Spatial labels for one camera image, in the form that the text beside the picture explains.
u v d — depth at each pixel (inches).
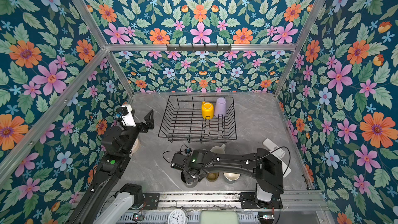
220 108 38.1
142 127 24.3
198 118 41.0
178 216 26.5
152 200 29.0
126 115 22.6
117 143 20.3
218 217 27.2
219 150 32.1
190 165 20.8
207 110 37.7
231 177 31.6
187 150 27.7
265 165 19.0
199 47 36.1
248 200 27.8
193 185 30.4
